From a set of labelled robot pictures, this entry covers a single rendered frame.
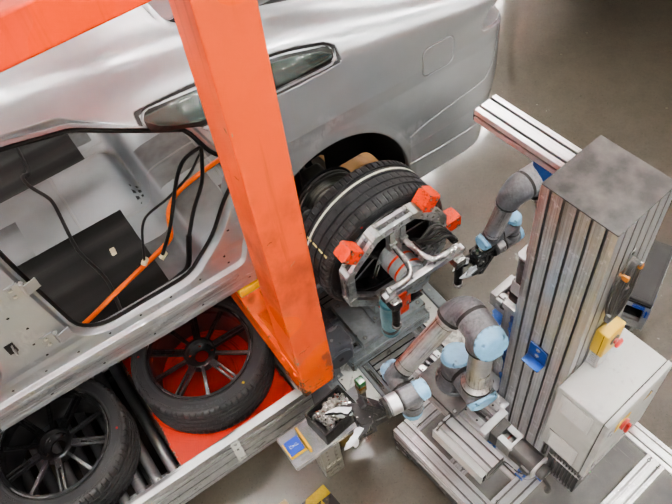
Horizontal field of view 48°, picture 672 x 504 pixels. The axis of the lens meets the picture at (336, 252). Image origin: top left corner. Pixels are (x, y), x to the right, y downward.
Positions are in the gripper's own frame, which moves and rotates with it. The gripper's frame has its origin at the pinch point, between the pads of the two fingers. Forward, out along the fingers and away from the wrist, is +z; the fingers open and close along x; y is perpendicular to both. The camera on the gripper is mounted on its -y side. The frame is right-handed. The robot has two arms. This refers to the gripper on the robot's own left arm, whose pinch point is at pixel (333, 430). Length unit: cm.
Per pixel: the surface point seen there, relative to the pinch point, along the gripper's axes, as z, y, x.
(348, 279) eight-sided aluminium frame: -38, 19, 71
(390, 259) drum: -59, 23, 75
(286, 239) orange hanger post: -12, -47, 44
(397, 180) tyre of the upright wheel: -74, -4, 90
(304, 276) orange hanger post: -15, -22, 48
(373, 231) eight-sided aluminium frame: -54, 2, 75
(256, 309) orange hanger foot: 0, 43, 98
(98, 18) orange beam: 17, -145, 29
